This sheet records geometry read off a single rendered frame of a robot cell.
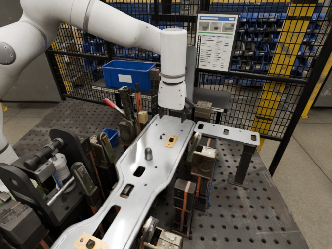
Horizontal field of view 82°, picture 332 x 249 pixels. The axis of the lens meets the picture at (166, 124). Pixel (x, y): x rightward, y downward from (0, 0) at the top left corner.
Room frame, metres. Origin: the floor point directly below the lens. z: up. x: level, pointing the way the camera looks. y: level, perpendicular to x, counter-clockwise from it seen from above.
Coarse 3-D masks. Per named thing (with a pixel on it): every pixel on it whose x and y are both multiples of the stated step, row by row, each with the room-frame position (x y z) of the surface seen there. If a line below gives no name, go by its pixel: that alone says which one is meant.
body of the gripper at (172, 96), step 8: (160, 88) 0.63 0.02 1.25; (168, 88) 0.62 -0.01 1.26; (176, 88) 0.61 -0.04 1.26; (184, 88) 0.62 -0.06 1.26; (160, 96) 0.63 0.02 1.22; (168, 96) 0.62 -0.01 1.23; (176, 96) 0.61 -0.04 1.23; (184, 96) 0.61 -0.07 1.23; (160, 104) 0.63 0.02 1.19; (168, 104) 0.62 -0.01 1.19; (176, 104) 0.61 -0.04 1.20; (184, 104) 0.61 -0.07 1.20
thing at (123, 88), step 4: (120, 88) 0.71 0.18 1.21; (124, 88) 0.73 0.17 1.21; (128, 88) 0.70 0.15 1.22; (120, 92) 0.70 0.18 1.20; (124, 92) 0.72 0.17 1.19; (128, 92) 0.69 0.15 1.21; (132, 92) 0.71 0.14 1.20; (124, 96) 0.70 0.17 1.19; (128, 96) 0.72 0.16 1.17; (124, 100) 0.70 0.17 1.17; (128, 100) 0.72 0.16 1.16; (124, 104) 0.70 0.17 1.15; (128, 104) 0.72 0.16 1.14; (124, 108) 0.70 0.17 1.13; (128, 108) 0.70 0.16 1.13; (132, 108) 0.72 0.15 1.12; (128, 112) 0.69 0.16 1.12; (132, 112) 0.72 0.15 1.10; (128, 116) 0.69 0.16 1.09; (132, 116) 0.72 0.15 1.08; (132, 124) 0.69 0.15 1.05
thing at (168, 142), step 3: (171, 135) 0.68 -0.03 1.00; (174, 135) 0.68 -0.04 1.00; (168, 138) 0.66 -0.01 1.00; (171, 138) 0.65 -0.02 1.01; (174, 138) 0.66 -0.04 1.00; (168, 141) 0.64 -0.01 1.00; (171, 141) 0.63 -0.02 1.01; (174, 141) 0.64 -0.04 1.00; (165, 144) 0.62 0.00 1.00; (168, 144) 0.62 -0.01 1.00; (171, 144) 0.62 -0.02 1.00; (171, 147) 0.60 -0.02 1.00
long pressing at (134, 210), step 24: (168, 120) 0.81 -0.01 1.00; (144, 144) 0.62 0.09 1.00; (120, 168) 0.48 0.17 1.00; (168, 168) 0.48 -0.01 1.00; (120, 192) 0.38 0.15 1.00; (144, 192) 0.38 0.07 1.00; (96, 216) 0.30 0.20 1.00; (120, 216) 0.30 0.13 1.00; (144, 216) 0.30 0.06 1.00; (72, 240) 0.24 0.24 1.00; (120, 240) 0.24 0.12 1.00
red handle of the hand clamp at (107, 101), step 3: (105, 99) 0.75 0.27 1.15; (108, 99) 0.75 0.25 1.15; (105, 102) 0.74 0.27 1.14; (108, 102) 0.74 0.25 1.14; (111, 102) 0.74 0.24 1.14; (111, 105) 0.73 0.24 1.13; (114, 105) 0.74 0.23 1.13; (114, 108) 0.73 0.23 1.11; (117, 108) 0.73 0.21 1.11; (117, 111) 0.73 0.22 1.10; (120, 111) 0.72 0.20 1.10; (123, 111) 0.73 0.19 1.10; (123, 114) 0.72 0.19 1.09; (132, 120) 0.70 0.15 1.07
